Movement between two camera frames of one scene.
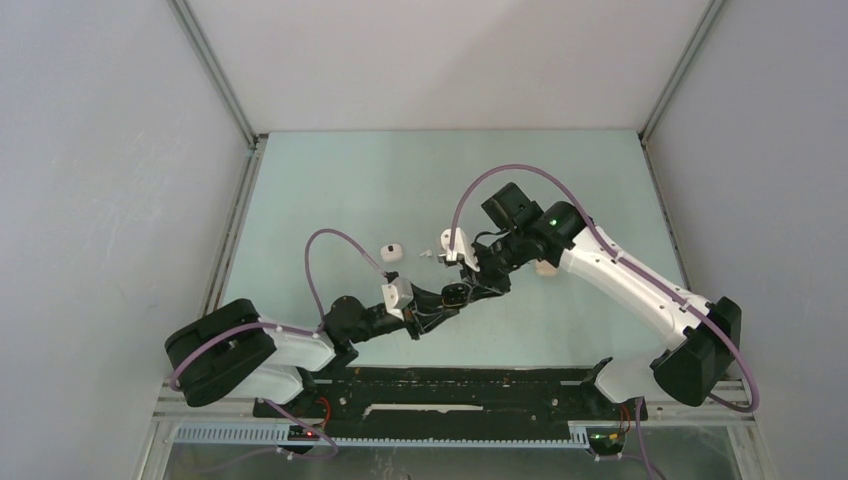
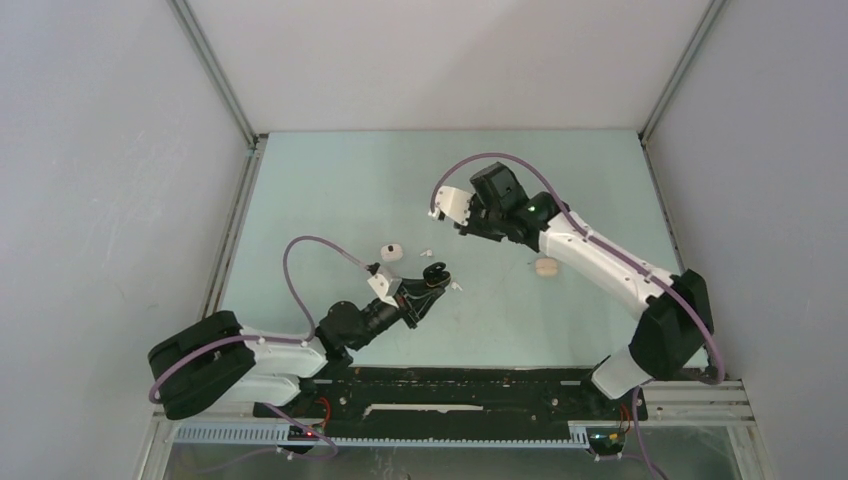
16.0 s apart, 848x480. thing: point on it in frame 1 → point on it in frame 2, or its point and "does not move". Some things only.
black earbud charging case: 455,295 → 436,276
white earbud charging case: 391,253 does not move
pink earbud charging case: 544,268 does not move
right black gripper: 488,286 → 471,226
